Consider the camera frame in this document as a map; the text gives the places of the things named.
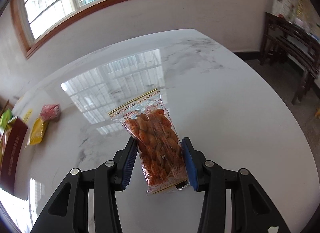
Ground pink wrapped candy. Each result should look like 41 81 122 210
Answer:
40 104 61 122

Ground clear twisted snack bag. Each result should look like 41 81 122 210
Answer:
108 89 189 195

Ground green tissue pack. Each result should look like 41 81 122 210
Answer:
0 109 12 129

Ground dark wooden chair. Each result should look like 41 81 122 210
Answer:
259 12 319 104

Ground round yellow sticker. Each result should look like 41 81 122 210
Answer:
23 109 33 124

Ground gold toffee tin box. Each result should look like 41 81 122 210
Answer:
1 116 28 195

